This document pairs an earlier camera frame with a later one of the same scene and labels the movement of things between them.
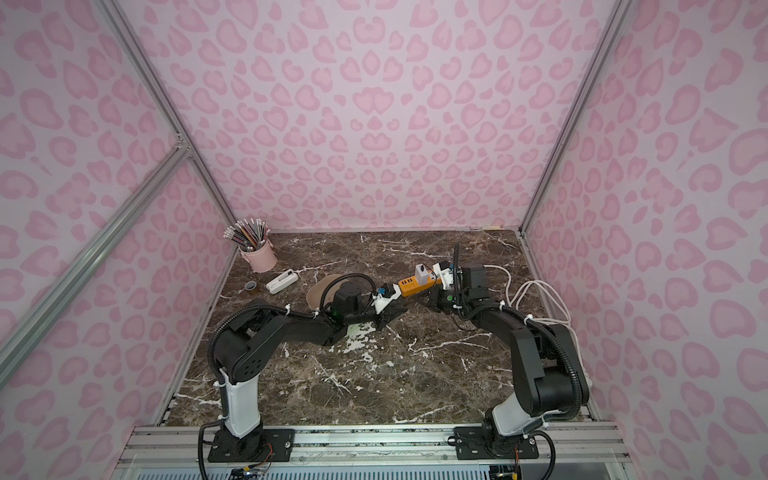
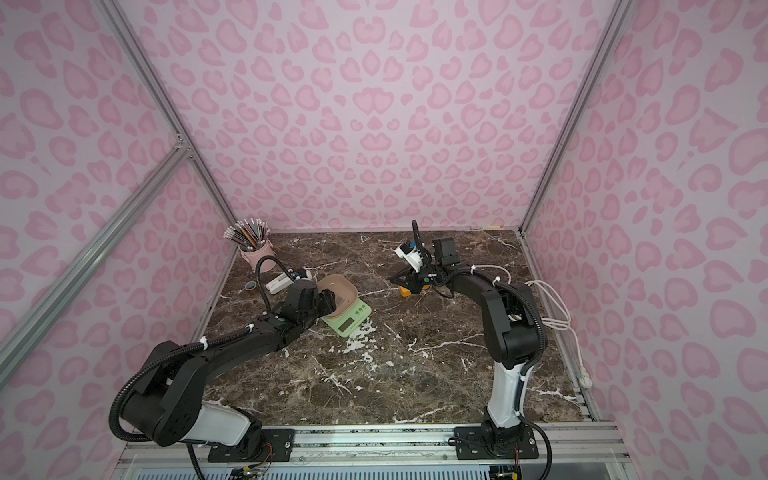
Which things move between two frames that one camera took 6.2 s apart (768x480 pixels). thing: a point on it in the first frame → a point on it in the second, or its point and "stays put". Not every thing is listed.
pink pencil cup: (261, 260) stays put
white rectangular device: (285, 279) stays put
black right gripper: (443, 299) → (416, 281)
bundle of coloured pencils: (250, 234) stays put
